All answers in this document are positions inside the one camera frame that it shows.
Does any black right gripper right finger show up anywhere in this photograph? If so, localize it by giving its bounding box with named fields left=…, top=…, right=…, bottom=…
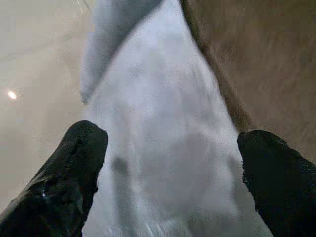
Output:
left=237, top=129, right=316, bottom=237

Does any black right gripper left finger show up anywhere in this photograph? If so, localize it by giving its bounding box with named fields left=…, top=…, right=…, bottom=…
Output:
left=0, top=119, right=109, bottom=237

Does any white pillow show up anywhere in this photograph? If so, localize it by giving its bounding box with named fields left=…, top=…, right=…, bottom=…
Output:
left=79, top=0, right=274, bottom=237

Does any brown rug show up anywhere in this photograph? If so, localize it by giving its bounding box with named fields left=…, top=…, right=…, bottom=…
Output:
left=181, top=0, right=316, bottom=166

